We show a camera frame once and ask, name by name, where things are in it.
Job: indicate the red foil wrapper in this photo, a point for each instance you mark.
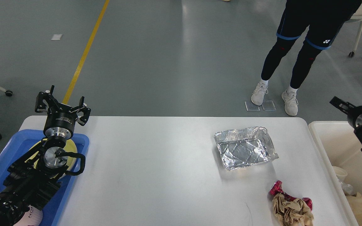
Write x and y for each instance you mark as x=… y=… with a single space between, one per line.
x=277 y=189

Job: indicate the crumpled foil back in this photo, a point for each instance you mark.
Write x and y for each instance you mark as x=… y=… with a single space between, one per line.
x=241 y=148

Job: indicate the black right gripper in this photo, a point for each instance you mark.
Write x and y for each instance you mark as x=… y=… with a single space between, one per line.
x=354 y=113

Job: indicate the pink mug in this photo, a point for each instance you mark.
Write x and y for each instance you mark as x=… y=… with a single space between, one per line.
x=32 y=217

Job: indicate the yellow plate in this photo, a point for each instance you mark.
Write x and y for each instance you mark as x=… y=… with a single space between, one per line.
x=71 y=147

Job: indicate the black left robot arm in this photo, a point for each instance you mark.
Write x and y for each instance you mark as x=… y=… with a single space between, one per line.
x=33 y=178

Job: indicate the white paper cup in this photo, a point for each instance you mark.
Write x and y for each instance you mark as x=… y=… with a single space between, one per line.
x=340 y=173

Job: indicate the clear floor plate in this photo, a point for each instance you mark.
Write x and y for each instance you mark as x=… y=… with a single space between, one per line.
x=268 y=105
x=250 y=107

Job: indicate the person in black clothes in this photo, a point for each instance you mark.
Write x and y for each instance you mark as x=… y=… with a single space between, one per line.
x=323 y=20

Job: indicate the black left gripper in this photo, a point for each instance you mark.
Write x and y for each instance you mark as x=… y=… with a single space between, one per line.
x=60 y=123

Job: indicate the clear floor plate left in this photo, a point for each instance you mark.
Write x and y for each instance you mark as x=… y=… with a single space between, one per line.
x=250 y=107

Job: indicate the foil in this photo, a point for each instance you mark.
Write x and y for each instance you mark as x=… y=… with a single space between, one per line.
x=241 y=148
x=347 y=188

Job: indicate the clear floor plate right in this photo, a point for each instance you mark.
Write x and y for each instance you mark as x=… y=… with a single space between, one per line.
x=268 y=105

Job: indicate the foil front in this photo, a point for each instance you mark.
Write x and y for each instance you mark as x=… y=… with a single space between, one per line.
x=347 y=188

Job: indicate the crumpled brown paper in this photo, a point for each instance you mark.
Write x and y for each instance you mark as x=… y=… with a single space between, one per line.
x=292 y=213

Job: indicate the white plastic bin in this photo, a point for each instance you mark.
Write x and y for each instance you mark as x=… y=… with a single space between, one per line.
x=338 y=146

